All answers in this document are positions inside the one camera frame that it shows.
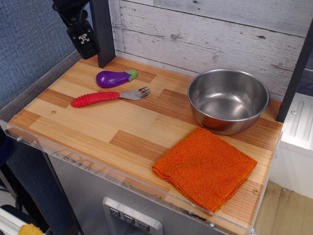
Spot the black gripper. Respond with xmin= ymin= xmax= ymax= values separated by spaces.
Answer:
xmin=52 ymin=0 xmax=101 ymax=59

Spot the red handled metal fork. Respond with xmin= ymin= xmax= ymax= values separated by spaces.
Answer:
xmin=71 ymin=87 xmax=151 ymax=108

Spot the orange knitted towel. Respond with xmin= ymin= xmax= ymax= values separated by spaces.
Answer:
xmin=152 ymin=127 xmax=257 ymax=212

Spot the purple toy eggplant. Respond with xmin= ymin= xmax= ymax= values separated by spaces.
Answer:
xmin=96 ymin=70 xmax=138 ymax=88

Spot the stainless steel cabinet front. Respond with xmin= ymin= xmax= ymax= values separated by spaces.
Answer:
xmin=48 ymin=155 xmax=252 ymax=235

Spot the stainless steel bowl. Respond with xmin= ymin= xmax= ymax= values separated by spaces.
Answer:
xmin=187 ymin=69 xmax=270 ymax=135

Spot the silver button panel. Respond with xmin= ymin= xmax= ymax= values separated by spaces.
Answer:
xmin=102 ymin=196 xmax=163 ymax=235

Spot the dark grey left post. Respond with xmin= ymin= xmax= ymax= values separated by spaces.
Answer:
xmin=89 ymin=0 xmax=115 ymax=68

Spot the dark grey post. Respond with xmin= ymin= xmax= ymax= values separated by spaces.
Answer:
xmin=275 ymin=0 xmax=313 ymax=123
xmin=89 ymin=0 xmax=115 ymax=68

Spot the dark grey right post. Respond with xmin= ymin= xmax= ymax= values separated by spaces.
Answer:
xmin=275 ymin=0 xmax=313 ymax=123

